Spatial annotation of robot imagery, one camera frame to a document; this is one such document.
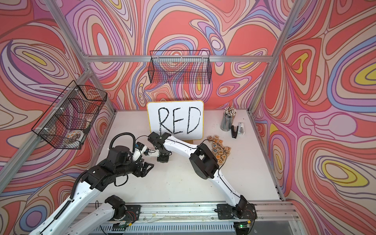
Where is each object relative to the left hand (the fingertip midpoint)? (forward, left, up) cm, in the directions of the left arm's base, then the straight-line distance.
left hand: (149, 163), depth 73 cm
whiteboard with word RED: (+29, -17, +2) cm, 34 cm away
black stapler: (+29, -52, -14) cm, 61 cm away
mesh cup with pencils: (+34, -46, +2) cm, 57 cm away
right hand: (+10, -5, -17) cm, 20 cm away
